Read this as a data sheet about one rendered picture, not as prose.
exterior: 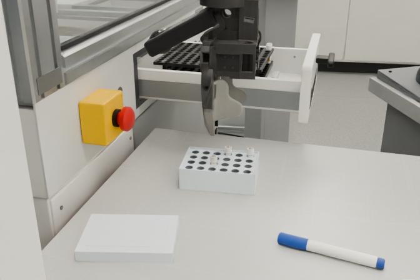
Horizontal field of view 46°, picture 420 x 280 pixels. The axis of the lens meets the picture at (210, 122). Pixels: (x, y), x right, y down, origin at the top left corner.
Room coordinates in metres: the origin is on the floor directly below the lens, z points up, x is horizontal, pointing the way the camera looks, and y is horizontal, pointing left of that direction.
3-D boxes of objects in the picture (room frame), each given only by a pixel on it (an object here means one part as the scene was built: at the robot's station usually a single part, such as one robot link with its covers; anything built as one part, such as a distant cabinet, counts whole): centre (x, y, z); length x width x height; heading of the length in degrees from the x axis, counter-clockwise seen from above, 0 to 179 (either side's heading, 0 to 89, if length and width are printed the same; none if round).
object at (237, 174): (0.73, -0.02, 0.78); 0.12 x 0.08 x 0.04; 81
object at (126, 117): (0.72, 0.14, 0.88); 0.04 x 0.03 x 0.04; 165
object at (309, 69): (0.97, -0.21, 0.87); 0.29 x 0.02 x 0.11; 165
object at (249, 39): (0.72, -0.03, 1.01); 0.09 x 0.08 x 0.12; 81
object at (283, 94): (1.03, -0.01, 0.86); 0.40 x 0.26 x 0.06; 75
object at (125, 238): (0.56, 0.11, 0.77); 0.13 x 0.09 x 0.02; 88
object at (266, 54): (1.00, -0.11, 0.90); 0.18 x 0.02 x 0.01; 165
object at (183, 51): (1.02, -0.01, 0.87); 0.22 x 0.18 x 0.06; 75
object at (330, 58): (0.97, -0.23, 0.91); 0.07 x 0.04 x 0.01; 165
